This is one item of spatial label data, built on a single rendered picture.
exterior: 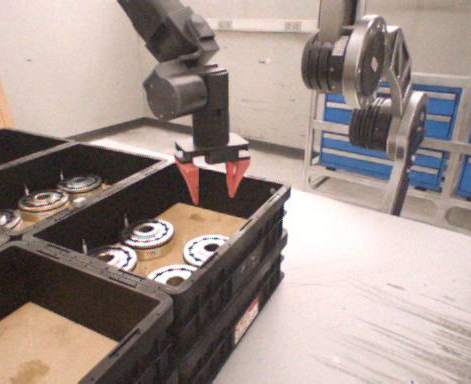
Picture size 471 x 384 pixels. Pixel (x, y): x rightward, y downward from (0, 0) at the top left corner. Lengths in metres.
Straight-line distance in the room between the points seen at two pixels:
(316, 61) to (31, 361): 0.78
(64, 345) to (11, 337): 0.08
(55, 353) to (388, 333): 0.57
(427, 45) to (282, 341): 2.74
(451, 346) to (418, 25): 2.67
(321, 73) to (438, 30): 2.32
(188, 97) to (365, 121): 0.97
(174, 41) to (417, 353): 0.65
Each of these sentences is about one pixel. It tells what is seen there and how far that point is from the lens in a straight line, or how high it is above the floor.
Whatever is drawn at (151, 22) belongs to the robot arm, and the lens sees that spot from 0.62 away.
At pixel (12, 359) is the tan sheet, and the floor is 0.83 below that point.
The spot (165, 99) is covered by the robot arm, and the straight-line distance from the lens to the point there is 0.53.
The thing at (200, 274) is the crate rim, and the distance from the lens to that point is 0.54.
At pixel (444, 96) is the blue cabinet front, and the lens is 2.39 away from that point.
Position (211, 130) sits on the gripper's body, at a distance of 0.59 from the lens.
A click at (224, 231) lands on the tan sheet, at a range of 0.83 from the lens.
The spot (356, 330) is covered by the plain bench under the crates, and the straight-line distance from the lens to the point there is 0.83.
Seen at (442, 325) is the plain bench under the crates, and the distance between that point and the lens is 0.90.
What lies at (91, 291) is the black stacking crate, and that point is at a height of 0.90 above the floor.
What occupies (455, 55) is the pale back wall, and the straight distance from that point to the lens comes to 3.24.
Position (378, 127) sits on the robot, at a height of 0.89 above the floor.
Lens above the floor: 1.25
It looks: 24 degrees down
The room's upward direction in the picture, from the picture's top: straight up
